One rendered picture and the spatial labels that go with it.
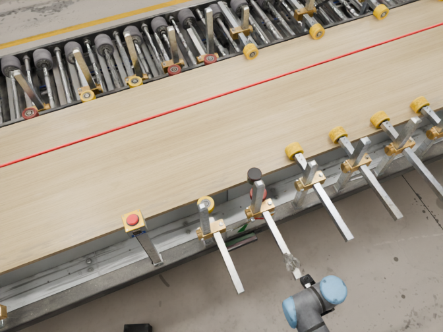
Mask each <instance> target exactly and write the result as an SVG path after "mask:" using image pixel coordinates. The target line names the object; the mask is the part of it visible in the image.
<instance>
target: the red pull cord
mask: <svg viewBox="0 0 443 332"><path fill-rule="evenodd" d="M441 25H443V22H442V23H440V24H435V25H433V26H429V27H427V28H423V29H421V30H417V31H414V32H411V33H408V34H405V35H402V36H399V37H396V38H392V39H390V40H386V41H383V42H380V43H376V44H374V45H370V46H368V47H364V48H362V49H358V50H355V51H352V52H349V53H346V54H343V55H340V56H337V57H333V58H331V59H327V60H325V61H321V62H318V63H315V64H312V65H309V66H306V67H303V68H300V69H296V70H293V71H290V72H287V73H284V74H281V75H277V76H274V77H271V78H268V79H265V80H262V81H259V82H255V83H253V84H249V85H247V86H243V87H241V88H237V89H234V90H231V91H228V92H225V93H222V94H218V95H216V96H212V97H209V98H206V99H203V100H200V101H196V102H194V103H190V104H188V105H184V106H182V107H178V108H175V109H172V110H169V111H166V112H163V113H159V114H157V115H153V116H151V117H147V118H145V119H141V120H138V121H135V122H132V123H129V124H125V125H123V126H118V127H116V128H112V129H110V130H107V131H104V132H100V133H97V134H94V135H91V136H88V137H85V138H82V139H79V140H75V141H73V142H69V143H67V144H63V145H60V146H57V147H54V148H51V149H48V150H45V151H42V152H38V153H35V154H32V155H29V156H26V157H23V158H20V159H16V160H14V161H10V162H8V163H4V164H2V165H0V168H2V167H6V166H8V165H12V164H14V163H18V162H20V161H24V160H27V159H30V158H33V157H36V156H39V155H42V154H45V153H49V152H52V151H55V150H58V149H61V148H64V147H67V146H70V145H73V144H77V143H79V142H83V141H85V140H89V139H91V138H95V137H98V136H101V135H104V134H107V133H110V132H113V131H116V130H120V129H122V128H126V127H128V126H132V125H135V124H138V123H142V122H144V121H148V120H150V119H154V118H156V117H160V116H162V115H166V114H169V113H172V112H175V111H178V110H181V109H184V108H187V107H191V106H193V105H197V104H199V103H203V102H205V101H209V100H212V99H216V98H218V97H222V96H225V95H227V94H231V93H234V92H238V91H240V90H244V89H246V88H250V87H252V86H255V85H259V84H262V83H265V82H268V81H271V80H274V79H277V78H281V77H283V76H287V75H289V74H293V73H295V72H299V71H301V70H305V69H309V68H311V67H315V66H317V65H321V64H323V63H327V62H330V61H333V60H336V59H339V58H342V57H345V56H348V55H352V54H354V53H358V52H360V51H364V50H366V49H370V48H372V47H376V46H379V45H382V44H385V43H388V42H392V41H394V40H398V39H401V38H404V37H407V36H410V35H413V34H416V33H419V32H423V31H425V30H429V29H431V28H435V27H437V26H441Z"/></svg>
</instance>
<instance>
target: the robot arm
mask: <svg viewBox="0 0 443 332"><path fill-rule="evenodd" d="M300 282H301V284H302V286H303V287H304V288H305V289H304V290H302V291H300V292H298V293H297V294H294V295H293V296H290V297H289V298H287V299H285V300H284V301H283V302H282V308H283V312H284V314H285V317H286V320H287V321H288V323H289V325H290V326H291V328H293V329H295V328H297V330H298V332H330V331H329V329H328V328H327V326H326V324H325V323H324V320H323V319H322V316H324V315H326V314H328V313H330V312H333V311H334V310H335V308H334V307H335V306H337V305H338V304H341V303H342V302H343V301H344V300H345V298H346V296H347V287H346V285H345V283H344V282H343V281H342V280H341V279H340V278H339V277H336V276H333V275H329V276H326V277H324V278H323V279H322V280H321V281H319V282H317V283H316V282H315V281H314V280H313V278H312V277H311V276H310V275H309V274H306V275H304V276H302V277H300Z"/></svg>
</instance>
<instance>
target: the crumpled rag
mask: <svg viewBox="0 0 443 332"><path fill-rule="evenodd" d="M283 262H284V263H285V264H286V269H287V271H288V272H290V271H291V272H294V271H295V268H300V261H299V260H298V259H297V258H294V257H293V255H292V254H288V253H287V252H286V253H284V254H283Z"/></svg>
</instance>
